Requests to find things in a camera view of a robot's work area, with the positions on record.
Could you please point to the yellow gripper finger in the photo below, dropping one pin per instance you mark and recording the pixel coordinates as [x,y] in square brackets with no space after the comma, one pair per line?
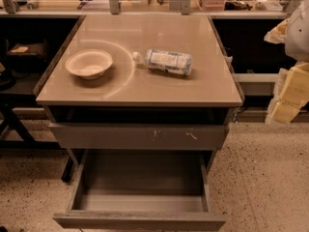
[290,94]
[277,35]

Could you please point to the grey drawer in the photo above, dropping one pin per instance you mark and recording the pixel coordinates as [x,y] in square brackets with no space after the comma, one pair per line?
[139,136]
[141,191]

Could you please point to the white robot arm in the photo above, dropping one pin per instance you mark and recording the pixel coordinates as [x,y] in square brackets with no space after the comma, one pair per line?
[297,34]

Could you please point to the grey drawer cabinet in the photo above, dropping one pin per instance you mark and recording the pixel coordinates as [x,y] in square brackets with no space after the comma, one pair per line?
[130,94]

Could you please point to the grey top drawer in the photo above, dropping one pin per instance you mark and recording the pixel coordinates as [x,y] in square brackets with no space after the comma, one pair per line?
[139,136]

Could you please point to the clear plastic water bottle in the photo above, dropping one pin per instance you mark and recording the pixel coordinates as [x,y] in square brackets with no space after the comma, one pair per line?
[166,61]

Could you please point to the white paper bowl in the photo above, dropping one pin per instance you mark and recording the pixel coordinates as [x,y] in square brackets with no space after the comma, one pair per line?
[89,64]

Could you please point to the black stand left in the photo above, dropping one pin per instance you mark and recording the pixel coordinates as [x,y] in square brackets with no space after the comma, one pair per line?
[25,63]

